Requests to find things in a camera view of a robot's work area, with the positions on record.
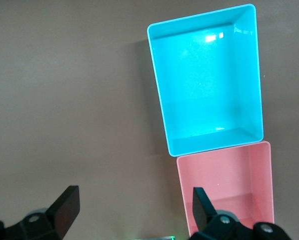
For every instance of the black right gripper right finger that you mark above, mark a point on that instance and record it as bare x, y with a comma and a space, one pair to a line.
202, 212

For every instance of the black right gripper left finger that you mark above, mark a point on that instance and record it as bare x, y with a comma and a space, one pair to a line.
59, 212

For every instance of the pink plastic bin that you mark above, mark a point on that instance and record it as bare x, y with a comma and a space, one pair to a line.
227, 175

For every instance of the blue plastic bin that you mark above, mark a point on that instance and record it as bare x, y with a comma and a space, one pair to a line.
204, 87

